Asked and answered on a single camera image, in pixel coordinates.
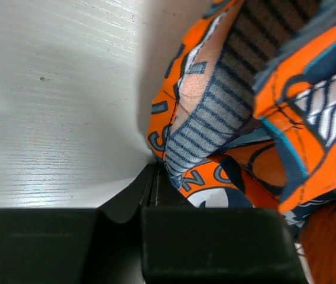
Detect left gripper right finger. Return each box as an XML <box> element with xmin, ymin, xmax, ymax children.
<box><xmin>140</xmin><ymin>166</ymin><xmax>306</xmax><ymax>283</ymax></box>

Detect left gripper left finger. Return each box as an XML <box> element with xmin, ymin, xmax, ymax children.
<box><xmin>0</xmin><ymin>164</ymin><xmax>155</xmax><ymax>283</ymax></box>

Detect colourful patterned shorts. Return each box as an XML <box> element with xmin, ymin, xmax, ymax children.
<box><xmin>146</xmin><ymin>0</ymin><xmax>336</xmax><ymax>284</ymax></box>

